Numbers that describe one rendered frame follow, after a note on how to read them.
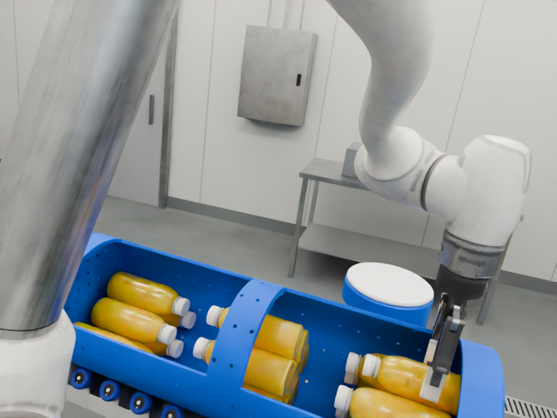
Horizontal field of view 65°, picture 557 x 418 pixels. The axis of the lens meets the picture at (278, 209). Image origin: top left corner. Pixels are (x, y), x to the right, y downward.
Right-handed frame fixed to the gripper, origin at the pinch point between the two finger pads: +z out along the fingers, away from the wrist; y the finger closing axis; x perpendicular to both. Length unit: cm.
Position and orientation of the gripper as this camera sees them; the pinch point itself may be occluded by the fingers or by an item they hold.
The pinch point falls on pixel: (433, 371)
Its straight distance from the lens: 85.9
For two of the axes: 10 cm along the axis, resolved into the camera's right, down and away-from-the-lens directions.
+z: -1.4, 9.4, 3.1
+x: 9.3, 2.3, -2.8
